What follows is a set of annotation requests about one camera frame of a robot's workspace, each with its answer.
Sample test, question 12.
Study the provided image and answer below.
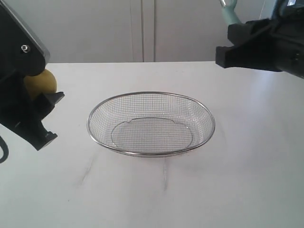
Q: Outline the teal handled peeler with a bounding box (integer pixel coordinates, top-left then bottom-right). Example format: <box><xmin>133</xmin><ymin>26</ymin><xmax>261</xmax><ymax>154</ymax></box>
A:
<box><xmin>219</xmin><ymin>0</ymin><xmax>241</xmax><ymax>26</ymax></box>

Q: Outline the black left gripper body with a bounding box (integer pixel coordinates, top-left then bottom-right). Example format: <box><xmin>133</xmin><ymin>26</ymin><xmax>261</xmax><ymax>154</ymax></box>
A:
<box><xmin>0</xmin><ymin>69</ymin><xmax>40</xmax><ymax>133</ymax></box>

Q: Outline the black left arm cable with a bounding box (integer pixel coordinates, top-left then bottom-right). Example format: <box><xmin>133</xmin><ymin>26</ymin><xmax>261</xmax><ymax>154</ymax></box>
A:
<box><xmin>0</xmin><ymin>136</ymin><xmax>10</xmax><ymax>164</ymax></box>

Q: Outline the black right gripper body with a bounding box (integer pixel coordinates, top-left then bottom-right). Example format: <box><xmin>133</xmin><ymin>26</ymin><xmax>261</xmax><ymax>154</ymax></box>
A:
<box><xmin>270</xmin><ymin>0</ymin><xmax>304</xmax><ymax>78</ymax></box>

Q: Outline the yellow lemon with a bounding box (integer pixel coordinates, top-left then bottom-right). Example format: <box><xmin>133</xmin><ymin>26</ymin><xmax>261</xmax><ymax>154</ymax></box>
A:
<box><xmin>23</xmin><ymin>69</ymin><xmax>57</xmax><ymax>100</ymax></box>

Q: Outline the oval wire mesh basket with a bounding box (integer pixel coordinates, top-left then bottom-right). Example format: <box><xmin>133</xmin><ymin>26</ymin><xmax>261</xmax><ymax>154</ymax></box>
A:
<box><xmin>86</xmin><ymin>91</ymin><xmax>216</xmax><ymax>158</ymax></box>

